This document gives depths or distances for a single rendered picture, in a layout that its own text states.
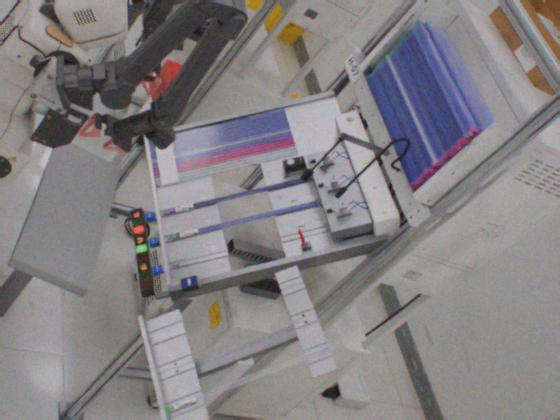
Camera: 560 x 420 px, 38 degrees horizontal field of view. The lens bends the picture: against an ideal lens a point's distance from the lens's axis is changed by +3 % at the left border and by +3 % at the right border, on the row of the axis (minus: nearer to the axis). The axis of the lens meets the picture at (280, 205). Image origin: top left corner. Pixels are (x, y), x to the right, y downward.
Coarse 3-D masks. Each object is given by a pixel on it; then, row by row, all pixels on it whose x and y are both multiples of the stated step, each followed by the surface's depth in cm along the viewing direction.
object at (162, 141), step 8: (152, 104) 218; (152, 112) 216; (152, 120) 215; (160, 120) 213; (168, 120) 214; (160, 128) 216; (168, 128) 221; (152, 136) 221; (160, 136) 221; (168, 136) 222; (160, 144) 223; (168, 144) 224
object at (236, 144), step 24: (240, 120) 288; (264, 120) 287; (192, 144) 284; (216, 144) 282; (240, 144) 281; (264, 144) 280; (288, 144) 279; (168, 168) 278; (192, 168) 277; (216, 168) 275
